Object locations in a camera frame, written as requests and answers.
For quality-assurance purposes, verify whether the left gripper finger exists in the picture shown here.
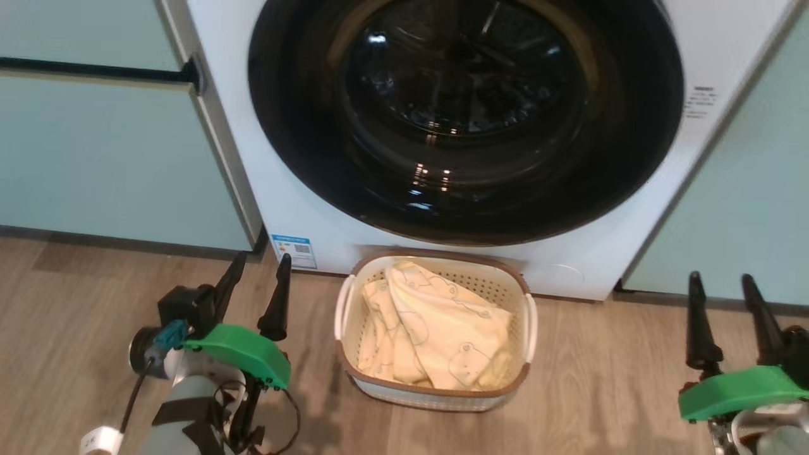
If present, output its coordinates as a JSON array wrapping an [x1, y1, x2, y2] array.
[[212, 252, 248, 323], [257, 254, 293, 342]]

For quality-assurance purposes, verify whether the looped black gripper cable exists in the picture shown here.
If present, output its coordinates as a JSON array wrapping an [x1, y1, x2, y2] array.
[[215, 379, 301, 455]]

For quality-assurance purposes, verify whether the white washing machine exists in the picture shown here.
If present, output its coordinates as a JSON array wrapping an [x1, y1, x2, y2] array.
[[186, 0, 803, 302]]

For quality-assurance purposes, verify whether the pale green cabinet panel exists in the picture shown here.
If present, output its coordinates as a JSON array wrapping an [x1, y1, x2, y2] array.
[[623, 6, 809, 307], [0, 71, 263, 253], [0, 0, 184, 71]]

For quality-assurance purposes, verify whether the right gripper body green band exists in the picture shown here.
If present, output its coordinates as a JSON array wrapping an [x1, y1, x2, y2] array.
[[678, 365, 809, 422]]

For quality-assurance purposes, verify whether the white cable tag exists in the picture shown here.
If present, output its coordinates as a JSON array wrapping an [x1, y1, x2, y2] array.
[[79, 427, 125, 455]]

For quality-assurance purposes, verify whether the black cabinet handle bar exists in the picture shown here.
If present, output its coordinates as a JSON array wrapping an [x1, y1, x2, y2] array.
[[0, 56, 204, 95]]

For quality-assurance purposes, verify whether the pale yellow printed garment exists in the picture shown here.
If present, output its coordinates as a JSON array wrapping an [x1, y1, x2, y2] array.
[[357, 261, 514, 391]]

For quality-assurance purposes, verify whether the thin black camera cable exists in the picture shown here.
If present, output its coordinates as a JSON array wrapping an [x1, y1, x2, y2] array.
[[119, 357, 155, 435]]

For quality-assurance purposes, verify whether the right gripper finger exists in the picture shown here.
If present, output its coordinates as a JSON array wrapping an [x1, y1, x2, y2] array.
[[741, 274, 788, 366], [686, 272, 724, 370]]

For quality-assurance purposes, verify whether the blue energy label sticker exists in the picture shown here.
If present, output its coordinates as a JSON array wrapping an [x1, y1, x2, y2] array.
[[272, 234, 318, 270]]

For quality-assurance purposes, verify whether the cream perforated laundry basket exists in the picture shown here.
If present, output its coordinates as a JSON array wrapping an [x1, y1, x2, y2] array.
[[334, 248, 538, 413]]

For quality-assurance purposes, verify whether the round glass washing machine door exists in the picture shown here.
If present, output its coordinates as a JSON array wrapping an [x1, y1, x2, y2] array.
[[248, 0, 685, 247]]

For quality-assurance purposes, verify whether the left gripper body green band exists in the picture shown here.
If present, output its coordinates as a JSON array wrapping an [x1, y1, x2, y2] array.
[[183, 324, 291, 443]]

